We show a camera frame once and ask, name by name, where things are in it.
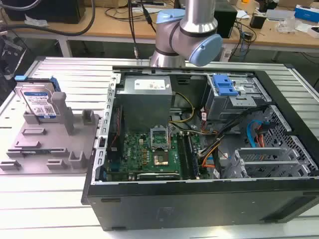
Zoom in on thick grey cable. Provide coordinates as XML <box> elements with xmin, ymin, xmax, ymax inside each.
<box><xmin>0</xmin><ymin>0</ymin><xmax>96</xmax><ymax>37</ymax></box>

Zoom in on orange SATA wire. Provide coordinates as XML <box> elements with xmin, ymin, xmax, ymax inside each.
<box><xmin>254</xmin><ymin>124</ymin><xmax>268</xmax><ymax>149</ymax></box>

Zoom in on black expansion slot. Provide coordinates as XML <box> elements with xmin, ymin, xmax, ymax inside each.
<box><xmin>136</xmin><ymin>172</ymin><xmax>180</xmax><ymax>181</ymax></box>

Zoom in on grey power supply unit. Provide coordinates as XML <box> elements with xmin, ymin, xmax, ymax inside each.
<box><xmin>116</xmin><ymin>76</ymin><xmax>173</xmax><ymax>133</ymax></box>

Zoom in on metal disk bay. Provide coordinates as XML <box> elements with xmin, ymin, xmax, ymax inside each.
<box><xmin>221</xmin><ymin>146</ymin><xmax>312</xmax><ymax>179</ymax></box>

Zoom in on black open PC case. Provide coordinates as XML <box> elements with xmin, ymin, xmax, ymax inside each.
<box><xmin>81</xmin><ymin>65</ymin><xmax>319</xmax><ymax>232</ymax></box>

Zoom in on CPU socket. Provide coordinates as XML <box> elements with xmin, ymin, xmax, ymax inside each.
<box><xmin>152</xmin><ymin>151</ymin><xmax>170</xmax><ymax>167</ymax></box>

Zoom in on yellow black power wire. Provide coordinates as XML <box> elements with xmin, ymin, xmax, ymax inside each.
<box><xmin>169</xmin><ymin>92</ymin><xmax>195</xmax><ymax>124</ymax></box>

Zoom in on blue drive latch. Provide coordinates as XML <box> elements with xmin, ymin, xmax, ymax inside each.
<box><xmin>212</xmin><ymin>74</ymin><xmax>239</xmax><ymax>98</ymax></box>

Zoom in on hard disk in blue carrier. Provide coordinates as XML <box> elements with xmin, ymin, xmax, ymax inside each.
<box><xmin>14</xmin><ymin>76</ymin><xmax>61</xmax><ymax>120</ymax></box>

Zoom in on black RAM slot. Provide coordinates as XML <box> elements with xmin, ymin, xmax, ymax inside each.
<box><xmin>186</xmin><ymin>134</ymin><xmax>200</xmax><ymax>178</ymax></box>
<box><xmin>177</xmin><ymin>133</ymin><xmax>191</xmax><ymax>179</ymax></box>

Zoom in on metal socket cover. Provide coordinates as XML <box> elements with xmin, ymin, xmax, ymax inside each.
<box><xmin>149</xmin><ymin>126</ymin><xmax>169</xmax><ymax>152</ymax></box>

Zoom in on black hanging cable with plug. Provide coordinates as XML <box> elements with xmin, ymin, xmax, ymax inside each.
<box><xmin>127</xmin><ymin>0</ymin><xmax>158</xmax><ymax>59</ymax></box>

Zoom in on silver drive cage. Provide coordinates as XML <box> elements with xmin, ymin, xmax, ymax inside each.
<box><xmin>202</xmin><ymin>74</ymin><xmax>272</xmax><ymax>121</ymax></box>

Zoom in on black equipment case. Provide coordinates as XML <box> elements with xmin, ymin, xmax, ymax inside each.
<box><xmin>4</xmin><ymin>0</ymin><xmax>86</xmax><ymax>24</ymax></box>

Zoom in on grey plastic parts rack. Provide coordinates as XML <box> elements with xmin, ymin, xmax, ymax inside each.
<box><xmin>0</xmin><ymin>92</ymin><xmax>103</xmax><ymax>175</ymax></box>

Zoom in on wooden desk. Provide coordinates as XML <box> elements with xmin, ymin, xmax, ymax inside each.
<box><xmin>0</xmin><ymin>3</ymin><xmax>319</xmax><ymax>53</ymax></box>

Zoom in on blue SATA wire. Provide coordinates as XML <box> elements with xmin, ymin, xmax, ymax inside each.
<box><xmin>245</xmin><ymin>119</ymin><xmax>263</xmax><ymax>149</ymax></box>

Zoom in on small black device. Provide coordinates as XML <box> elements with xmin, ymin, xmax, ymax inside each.
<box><xmin>249</xmin><ymin>12</ymin><xmax>265</xmax><ymax>29</ymax></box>

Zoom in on blue white cardboard box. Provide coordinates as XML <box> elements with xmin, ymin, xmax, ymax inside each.
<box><xmin>294</xmin><ymin>4</ymin><xmax>319</xmax><ymax>21</ymax></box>

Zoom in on black box on desk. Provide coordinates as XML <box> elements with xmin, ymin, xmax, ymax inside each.
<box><xmin>213</xmin><ymin>2</ymin><xmax>238</xmax><ymax>39</ymax></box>

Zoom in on green motherboard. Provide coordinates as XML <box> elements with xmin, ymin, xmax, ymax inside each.
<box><xmin>106</xmin><ymin>131</ymin><xmax>217</xmax><ymax>181</ymax></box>

